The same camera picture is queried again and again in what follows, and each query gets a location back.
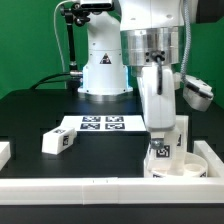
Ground white round stool seat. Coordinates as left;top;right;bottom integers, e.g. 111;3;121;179
144;152;208;178

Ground white block at left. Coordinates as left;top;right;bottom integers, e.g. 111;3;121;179
0;142;11;171

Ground white cable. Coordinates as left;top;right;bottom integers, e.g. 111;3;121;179
53;0;74;64

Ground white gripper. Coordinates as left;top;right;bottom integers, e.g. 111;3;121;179
137;65;176;150

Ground white marker sheet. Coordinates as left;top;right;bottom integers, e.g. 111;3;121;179
61;115;146;132

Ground white front rail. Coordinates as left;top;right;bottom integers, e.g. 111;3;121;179
0;178;224;205

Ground black cables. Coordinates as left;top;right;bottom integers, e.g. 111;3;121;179
29;73;81;90

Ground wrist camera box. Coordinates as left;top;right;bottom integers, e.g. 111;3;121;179
183;75;214;112

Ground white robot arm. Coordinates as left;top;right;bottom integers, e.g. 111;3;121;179
79;0;213;150

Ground white rail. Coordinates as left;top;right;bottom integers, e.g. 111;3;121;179
0;178;224;205
193;141;224;178

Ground white right rail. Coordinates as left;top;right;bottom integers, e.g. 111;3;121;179
193;141;224;178

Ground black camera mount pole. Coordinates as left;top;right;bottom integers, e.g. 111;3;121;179
60;3;90;92

